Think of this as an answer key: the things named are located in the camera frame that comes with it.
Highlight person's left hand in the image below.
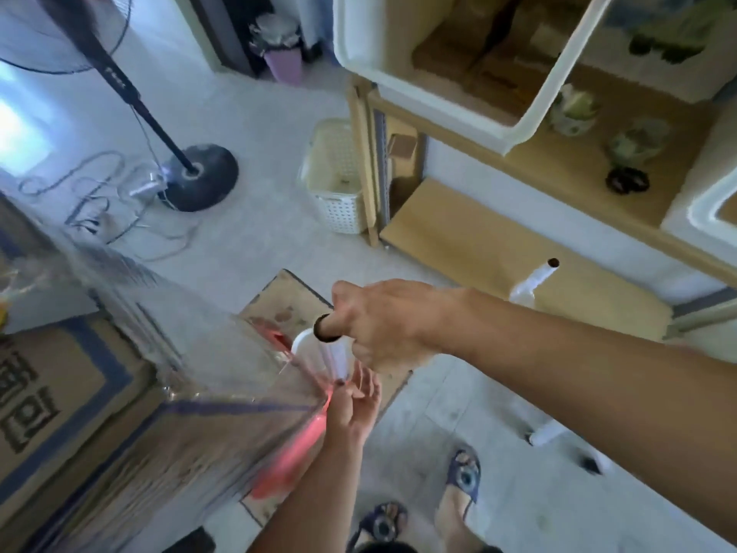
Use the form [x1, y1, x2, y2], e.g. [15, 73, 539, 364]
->
[323, 362, 383, 450]

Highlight person's right hand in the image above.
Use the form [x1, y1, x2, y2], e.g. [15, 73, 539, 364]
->
[313, 279, 456, 375]

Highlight stretch film roll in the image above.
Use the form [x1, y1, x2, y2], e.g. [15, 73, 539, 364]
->
[312, 313, 352, 384]

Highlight blue printed cardboard box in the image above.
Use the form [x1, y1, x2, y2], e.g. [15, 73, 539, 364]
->
[0, 189, 335, 553]

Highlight person's right forearm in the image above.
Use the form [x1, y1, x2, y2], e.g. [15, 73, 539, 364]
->
[437, 287, 737, 545]

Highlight person's left forearm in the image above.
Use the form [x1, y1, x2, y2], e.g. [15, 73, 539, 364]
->
[247, 431, 369, 553]

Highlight person's left foot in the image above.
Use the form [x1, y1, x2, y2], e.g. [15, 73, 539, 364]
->
[348, 500, 410, 553]

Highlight person's foot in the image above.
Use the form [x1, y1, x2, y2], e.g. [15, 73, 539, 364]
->
[348, 500, 410, 553]
[435, 445, 484, 553]

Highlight person's right foot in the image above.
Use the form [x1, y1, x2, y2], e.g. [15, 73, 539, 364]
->
[435, 445, 484, 553]

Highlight small brown cardboard piece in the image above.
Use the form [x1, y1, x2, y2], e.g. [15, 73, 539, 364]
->
[386, 134, 419, 162]

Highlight pink plastic stool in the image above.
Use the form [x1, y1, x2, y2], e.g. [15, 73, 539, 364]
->
[247, 316, 341, 502]

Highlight worn white square table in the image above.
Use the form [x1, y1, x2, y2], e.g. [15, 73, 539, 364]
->
[239, 269, 413, 528]

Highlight light wooden shelf unit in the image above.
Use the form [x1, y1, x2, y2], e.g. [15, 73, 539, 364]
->
[345, 62, 737, 346]

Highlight thin white roll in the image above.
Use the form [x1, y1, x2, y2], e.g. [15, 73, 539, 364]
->
[509, 257, 560, 309]

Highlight white perforated basket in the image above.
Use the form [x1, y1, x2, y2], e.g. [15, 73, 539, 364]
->
[297, 118, 369, 236]

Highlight black fan base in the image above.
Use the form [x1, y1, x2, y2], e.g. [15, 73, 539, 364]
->
[0, 0, 240, 214]

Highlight black tape roll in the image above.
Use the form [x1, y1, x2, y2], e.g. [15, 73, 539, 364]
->
[605, 166, 652, 195]

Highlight white bin yellow lid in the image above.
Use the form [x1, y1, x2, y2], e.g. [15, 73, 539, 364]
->
[662, 103, 737, 266]
[332, 0, 614, 156]

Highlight purple trash bin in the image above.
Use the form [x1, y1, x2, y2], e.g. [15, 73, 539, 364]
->
[248, 12, 305, 86]

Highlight tangled floor cables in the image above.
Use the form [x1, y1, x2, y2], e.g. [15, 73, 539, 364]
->
[17, 150, 203, 264]

